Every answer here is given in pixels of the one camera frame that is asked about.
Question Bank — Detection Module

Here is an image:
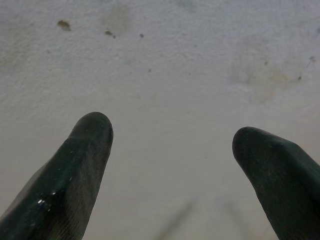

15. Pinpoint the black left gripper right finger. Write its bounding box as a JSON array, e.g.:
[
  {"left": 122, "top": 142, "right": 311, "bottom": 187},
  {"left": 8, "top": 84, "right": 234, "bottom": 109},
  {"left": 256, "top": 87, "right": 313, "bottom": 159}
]
[{"left": 232, "top": 126, "right": 320, "bottom": 240}]

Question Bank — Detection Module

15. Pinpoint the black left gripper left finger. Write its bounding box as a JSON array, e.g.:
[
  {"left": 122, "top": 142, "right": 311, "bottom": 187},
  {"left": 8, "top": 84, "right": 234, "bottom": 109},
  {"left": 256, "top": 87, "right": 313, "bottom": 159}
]
[{"left": 0, "top": 111, "right": 114, "bottom": 240}]

